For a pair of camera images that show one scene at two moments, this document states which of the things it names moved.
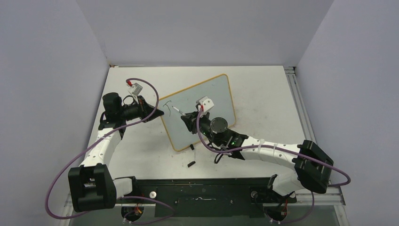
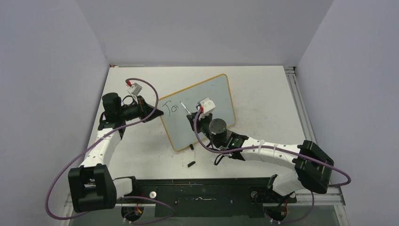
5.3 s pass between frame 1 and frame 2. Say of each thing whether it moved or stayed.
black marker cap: stayed
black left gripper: stayed
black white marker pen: moved
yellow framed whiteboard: stayed
